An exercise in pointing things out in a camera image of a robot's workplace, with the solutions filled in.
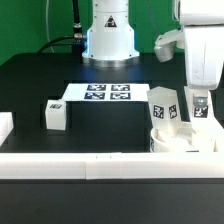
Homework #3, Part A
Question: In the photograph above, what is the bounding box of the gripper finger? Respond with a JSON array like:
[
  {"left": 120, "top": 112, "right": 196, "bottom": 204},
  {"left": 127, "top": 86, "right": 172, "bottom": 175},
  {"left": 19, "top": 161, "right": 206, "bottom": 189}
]
[{"left": 193, "top": 89, "right": 208, "bottom": 107}]

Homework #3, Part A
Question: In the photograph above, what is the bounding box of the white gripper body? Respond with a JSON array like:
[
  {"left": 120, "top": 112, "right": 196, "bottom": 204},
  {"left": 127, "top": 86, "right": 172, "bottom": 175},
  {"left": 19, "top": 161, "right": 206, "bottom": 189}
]
[{"left": 154, "top": 25, "right": 224, "bottom": 90}]

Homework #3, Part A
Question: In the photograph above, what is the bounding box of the white round stool seat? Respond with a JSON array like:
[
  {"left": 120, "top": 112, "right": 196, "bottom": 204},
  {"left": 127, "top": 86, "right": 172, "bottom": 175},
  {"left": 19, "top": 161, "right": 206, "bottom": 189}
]
[{"left": 150, "top": 122, "right": 215, "bottom": 153}]

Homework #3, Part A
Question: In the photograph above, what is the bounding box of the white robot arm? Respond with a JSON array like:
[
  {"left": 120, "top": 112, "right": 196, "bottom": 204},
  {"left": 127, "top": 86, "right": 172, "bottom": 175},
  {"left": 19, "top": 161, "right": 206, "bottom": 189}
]
[{"left": 82, "top": 0, "right": 224, "bottom": 107}]

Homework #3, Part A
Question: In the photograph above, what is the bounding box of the white sheet with tags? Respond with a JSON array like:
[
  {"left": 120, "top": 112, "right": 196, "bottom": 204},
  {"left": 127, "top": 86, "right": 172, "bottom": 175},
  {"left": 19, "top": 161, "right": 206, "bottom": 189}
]
[{"left": 62, "top": 83, "right": 149, "bottom": 102}]

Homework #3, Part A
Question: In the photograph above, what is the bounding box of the white front fence bar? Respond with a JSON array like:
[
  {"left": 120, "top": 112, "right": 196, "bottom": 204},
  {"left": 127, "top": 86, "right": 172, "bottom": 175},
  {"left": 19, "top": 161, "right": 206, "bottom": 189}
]
[{"left": 0, "top": 152, "right": 224, "bottom": 180}]

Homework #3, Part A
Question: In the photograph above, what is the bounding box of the white left fence bar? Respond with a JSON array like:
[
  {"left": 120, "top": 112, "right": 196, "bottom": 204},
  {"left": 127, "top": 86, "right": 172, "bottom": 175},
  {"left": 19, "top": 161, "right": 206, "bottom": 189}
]
[{"left": 0, "top": 112, "right": 14, "bottom": 146}]

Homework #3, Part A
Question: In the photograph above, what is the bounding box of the black cable with connector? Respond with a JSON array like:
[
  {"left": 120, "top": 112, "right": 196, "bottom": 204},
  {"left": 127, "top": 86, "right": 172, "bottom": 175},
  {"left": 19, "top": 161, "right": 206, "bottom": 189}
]
[{"left": 37, "top": 0, "right": 88, "bottom": 54}]

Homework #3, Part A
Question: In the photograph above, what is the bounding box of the thin white cable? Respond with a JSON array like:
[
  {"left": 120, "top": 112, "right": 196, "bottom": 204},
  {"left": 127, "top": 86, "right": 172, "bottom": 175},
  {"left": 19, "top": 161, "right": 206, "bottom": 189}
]
[{"left": 45, "top": 0, "right": 55, "bottom": 54}]

